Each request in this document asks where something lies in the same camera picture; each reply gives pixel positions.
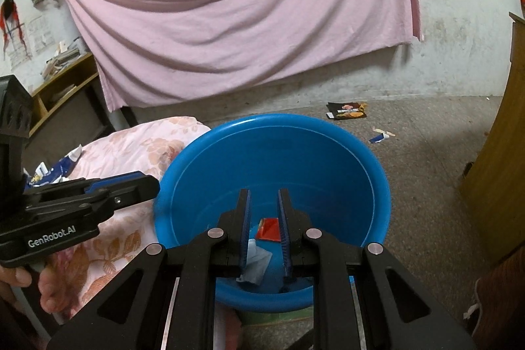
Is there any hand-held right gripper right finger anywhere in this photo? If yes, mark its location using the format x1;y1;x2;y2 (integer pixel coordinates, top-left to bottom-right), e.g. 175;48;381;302
277;188;477;350

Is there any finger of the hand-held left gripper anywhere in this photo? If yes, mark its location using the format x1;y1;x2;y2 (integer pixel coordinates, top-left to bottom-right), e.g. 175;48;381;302
28;176;161;226
24;171;145;204

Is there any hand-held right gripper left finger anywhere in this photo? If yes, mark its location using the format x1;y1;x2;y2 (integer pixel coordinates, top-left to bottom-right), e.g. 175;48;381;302
47;189;252;350

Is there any red snack packet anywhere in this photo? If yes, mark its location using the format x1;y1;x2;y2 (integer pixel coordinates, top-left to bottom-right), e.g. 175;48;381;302
255;217;283;242

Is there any blue plastic bucket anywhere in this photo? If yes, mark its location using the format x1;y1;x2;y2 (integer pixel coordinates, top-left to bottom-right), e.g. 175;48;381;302
154;114;392;314

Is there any person's left hand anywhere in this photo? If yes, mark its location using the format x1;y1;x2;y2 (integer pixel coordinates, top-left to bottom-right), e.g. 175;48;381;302
0;256;86;309

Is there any floral pink blanket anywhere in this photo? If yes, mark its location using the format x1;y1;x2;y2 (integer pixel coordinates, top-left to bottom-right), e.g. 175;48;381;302
25;116;242;340

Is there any wooden shelf desk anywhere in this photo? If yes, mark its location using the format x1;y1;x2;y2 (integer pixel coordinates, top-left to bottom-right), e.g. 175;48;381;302
25;52;138;154

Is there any stack of books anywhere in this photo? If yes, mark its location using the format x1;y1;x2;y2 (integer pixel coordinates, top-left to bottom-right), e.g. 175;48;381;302
41;38;83;80

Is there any small blue white wrapper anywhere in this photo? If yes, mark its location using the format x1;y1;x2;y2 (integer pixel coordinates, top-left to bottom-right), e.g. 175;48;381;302
368;127;396;144

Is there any dark orange snack packet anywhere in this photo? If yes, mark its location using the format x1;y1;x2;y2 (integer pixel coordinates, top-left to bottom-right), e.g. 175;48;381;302
326;101;368;121

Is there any red tassel ornament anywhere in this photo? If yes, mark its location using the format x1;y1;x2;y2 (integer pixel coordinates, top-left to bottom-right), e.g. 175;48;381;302
0;0;32;59

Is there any wooden cabinet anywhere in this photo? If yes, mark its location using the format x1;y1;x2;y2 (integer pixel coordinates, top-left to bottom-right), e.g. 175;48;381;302
458;11;525;269

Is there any white wall calendar sheet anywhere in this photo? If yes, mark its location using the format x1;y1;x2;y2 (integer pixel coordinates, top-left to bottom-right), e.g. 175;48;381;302
7;40;30;68
29;15;56;51

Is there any pink sheet on wall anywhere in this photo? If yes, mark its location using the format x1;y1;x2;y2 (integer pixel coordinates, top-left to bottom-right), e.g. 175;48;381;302
59;0;425;113

